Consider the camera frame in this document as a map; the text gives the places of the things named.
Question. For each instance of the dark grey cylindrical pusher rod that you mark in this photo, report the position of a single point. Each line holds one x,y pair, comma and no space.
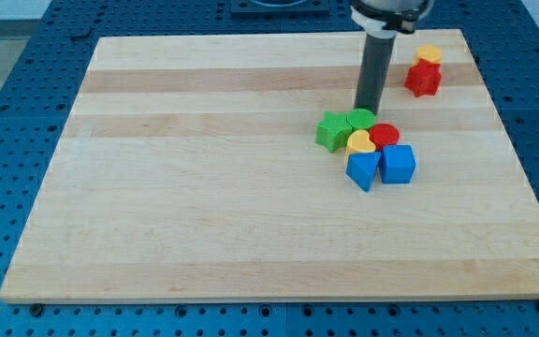
374,66

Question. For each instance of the red star block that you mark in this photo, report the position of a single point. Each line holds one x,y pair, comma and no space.
424,78

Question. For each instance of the green star block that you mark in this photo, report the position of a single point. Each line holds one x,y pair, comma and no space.
333,131

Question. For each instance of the yellow hexagon block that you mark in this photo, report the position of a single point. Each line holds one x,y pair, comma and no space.
428,53

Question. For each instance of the green cylinder block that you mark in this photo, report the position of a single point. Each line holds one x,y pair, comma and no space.
361,119

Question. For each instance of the red cylinder block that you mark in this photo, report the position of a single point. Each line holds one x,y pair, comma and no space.
384,134

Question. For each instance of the yellow heart block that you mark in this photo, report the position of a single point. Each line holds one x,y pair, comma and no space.
359,142

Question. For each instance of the blue cube block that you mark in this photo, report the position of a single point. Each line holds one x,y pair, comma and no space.
397,164

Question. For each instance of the blue triangle block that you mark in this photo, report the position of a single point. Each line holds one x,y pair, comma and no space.
361,168

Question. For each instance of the light wooden board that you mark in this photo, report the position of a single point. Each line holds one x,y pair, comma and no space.
187,171

